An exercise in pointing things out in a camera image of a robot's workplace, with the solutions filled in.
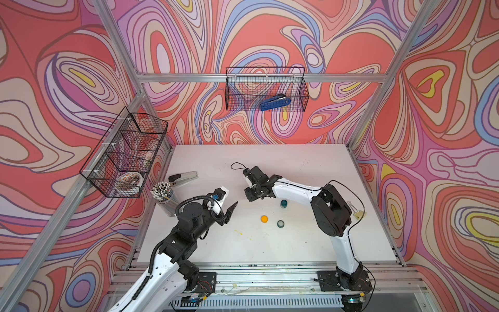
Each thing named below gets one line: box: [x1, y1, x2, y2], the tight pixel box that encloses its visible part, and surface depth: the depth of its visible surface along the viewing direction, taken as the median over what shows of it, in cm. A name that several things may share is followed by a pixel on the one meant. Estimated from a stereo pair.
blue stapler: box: [259, 93, 292, 112], surface depth 90 cm
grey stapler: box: [168, 170, 199, 186], surface depth 104 cm
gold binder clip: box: [346, 200, 367, 221], surface depth 95 cm
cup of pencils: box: [150, 180, 179, 218], surface depth 80 cm
